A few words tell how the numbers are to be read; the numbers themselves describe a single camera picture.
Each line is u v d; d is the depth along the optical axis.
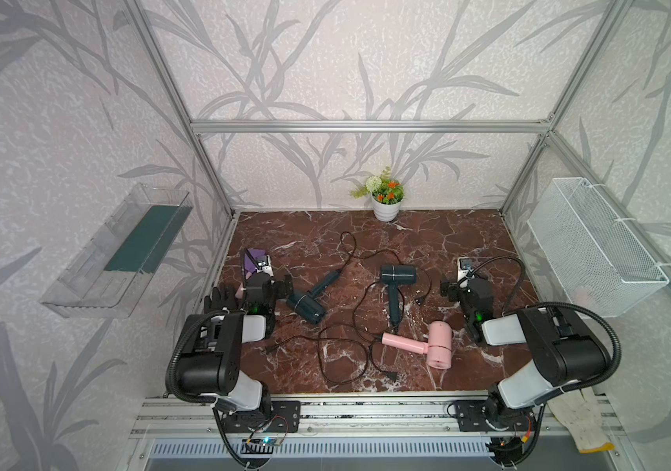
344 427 0.73
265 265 0.82
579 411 0.74
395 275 0.96
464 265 0.81
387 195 1.06
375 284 0.99
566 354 0.45
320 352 0.85
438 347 0.80
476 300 0.71
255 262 0.80
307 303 0.91
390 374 0.81
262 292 0.71
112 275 0.66
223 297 0.94
